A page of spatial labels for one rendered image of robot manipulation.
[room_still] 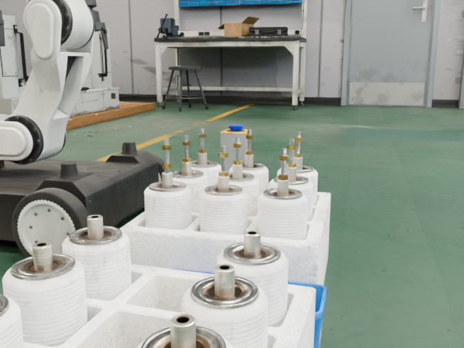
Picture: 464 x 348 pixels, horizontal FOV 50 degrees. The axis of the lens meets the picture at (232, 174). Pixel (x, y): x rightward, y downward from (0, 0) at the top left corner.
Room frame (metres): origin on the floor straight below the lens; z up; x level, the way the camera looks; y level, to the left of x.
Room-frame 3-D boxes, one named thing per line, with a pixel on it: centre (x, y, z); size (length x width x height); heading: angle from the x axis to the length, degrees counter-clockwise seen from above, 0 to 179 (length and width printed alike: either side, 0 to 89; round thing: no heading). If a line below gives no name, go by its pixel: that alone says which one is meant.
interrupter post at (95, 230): (0.69, 0.20, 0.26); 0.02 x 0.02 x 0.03
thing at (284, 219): (0.93, -0.10, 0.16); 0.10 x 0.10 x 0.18
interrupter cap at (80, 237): (0.69, 0.20, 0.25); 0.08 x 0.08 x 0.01
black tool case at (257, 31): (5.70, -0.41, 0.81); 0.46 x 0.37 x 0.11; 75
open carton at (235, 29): (5.88, -0.08, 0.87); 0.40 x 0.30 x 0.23; 61
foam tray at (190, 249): (1.07, -0.01, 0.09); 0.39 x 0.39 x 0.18; 76
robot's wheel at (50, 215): (1.17, 0.44, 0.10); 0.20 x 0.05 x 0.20; 75
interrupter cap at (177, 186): (0.98, 0.13, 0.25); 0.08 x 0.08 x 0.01
